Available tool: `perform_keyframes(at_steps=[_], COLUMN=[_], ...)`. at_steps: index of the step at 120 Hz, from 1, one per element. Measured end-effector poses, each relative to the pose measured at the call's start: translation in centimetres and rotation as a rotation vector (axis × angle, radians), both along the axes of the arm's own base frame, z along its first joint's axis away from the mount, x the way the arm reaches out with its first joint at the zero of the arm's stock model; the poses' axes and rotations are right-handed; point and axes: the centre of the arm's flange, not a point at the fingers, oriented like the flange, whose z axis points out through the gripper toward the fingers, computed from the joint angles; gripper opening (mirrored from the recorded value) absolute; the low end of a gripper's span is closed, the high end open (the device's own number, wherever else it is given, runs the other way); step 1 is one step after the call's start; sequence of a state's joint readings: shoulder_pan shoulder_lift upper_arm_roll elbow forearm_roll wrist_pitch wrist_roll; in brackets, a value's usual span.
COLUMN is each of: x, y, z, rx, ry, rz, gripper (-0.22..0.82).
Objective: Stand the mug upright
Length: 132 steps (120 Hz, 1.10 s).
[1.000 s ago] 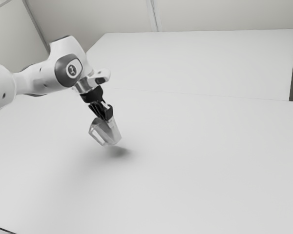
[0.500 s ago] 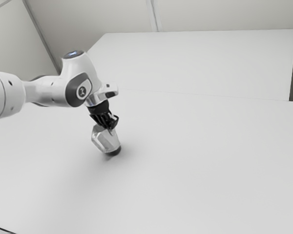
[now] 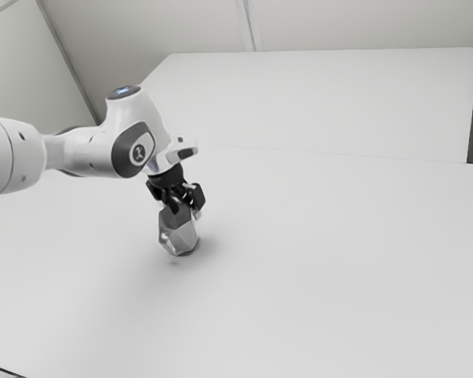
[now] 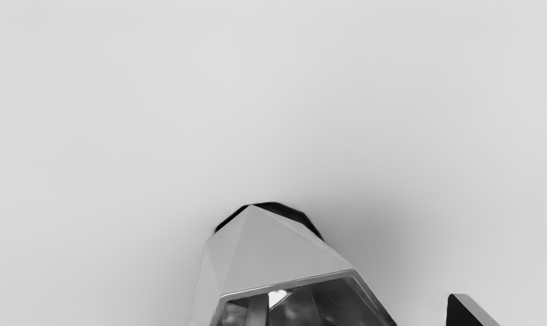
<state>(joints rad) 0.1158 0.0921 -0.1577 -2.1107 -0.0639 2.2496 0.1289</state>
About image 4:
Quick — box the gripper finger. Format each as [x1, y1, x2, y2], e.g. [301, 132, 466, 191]
[446, 293, 501, 326]

